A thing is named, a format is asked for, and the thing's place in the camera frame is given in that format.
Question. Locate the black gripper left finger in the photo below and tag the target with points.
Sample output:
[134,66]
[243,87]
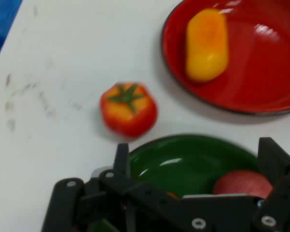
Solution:
[122,159]

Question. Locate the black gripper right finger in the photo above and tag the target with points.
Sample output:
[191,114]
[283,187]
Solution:
[271,157]

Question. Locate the orange toy mandarin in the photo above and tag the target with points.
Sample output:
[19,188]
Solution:
[172,195]

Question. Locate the pink round toy slice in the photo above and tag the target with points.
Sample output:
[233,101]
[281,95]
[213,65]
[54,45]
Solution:
[241,183]

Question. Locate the red toy tomato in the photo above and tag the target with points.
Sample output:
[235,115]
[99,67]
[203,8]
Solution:
[129,112]

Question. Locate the green round plate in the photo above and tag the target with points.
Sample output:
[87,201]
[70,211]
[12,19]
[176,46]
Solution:
[183,169]

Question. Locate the red round plate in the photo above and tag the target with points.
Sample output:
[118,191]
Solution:
[256,72]

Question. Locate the yellow toy mango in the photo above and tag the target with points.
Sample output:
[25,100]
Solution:
[206,46]

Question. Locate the dark blue foam mat piece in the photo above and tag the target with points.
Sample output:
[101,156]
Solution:
[1,26]

